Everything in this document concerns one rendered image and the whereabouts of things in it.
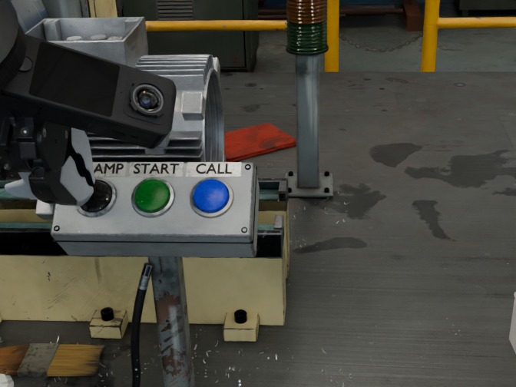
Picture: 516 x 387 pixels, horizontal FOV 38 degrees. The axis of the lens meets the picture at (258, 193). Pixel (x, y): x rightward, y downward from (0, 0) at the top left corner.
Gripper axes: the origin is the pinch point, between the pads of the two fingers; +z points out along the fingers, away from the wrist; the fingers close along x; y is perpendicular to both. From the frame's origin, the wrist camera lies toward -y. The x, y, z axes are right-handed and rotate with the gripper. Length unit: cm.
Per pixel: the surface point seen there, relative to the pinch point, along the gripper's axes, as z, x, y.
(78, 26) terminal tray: 13.8, -27.6, 9.2
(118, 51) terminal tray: 8.2, -19.8, 2.1
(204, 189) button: 0.9, -0.5, -9.5
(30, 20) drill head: 34, -45, 26
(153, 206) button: 1.0, 1.1, -5.3
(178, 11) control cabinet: 255, -226, 58
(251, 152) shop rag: 62, -37, -6
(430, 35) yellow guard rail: 197, -164, -61
